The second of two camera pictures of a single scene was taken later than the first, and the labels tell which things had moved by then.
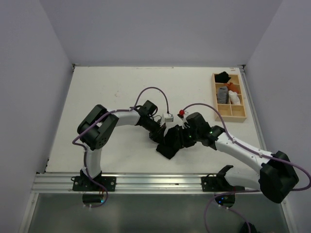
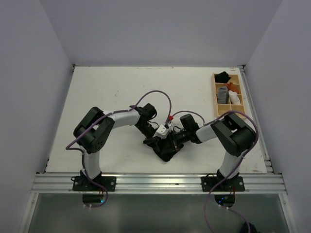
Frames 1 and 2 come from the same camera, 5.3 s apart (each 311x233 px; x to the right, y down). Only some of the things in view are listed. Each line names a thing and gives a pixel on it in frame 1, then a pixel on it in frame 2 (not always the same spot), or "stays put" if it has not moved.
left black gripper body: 154,127 -> 148,140
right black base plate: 217,184 stays put
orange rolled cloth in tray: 232,87 stays put
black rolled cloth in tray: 223,77 stays put
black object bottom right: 252,228 stays put
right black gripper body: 188,137 -> 176,140
